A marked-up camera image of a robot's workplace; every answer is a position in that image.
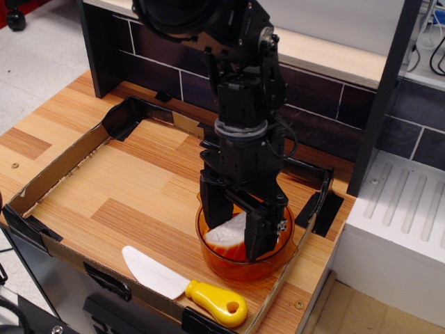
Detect black cables at right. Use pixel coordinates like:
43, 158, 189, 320
405, 0, 445, 76

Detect dark shelf frame with tiles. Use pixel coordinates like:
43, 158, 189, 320
76, 0, 445, 198

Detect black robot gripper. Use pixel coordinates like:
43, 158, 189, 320
200, 120, 289, 262

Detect cardboard fence with black tape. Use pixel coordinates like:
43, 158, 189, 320
1, 97, 350, 333

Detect toy knife yellow handle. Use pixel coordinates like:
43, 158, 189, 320
122, 246, 248, 328

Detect black caster wheel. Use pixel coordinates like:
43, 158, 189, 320
4, 0, 26, 31

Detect orange salmon sushi toy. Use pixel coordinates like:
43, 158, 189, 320
204, 212, 247, 261

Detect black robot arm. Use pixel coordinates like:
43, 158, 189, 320
133, 1, 288, 262

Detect orange transparent plastic pot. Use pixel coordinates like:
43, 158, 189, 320
195, 207, 297, 281

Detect white drainboard sink unit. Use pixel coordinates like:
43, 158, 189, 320
333, 151, 444, 326

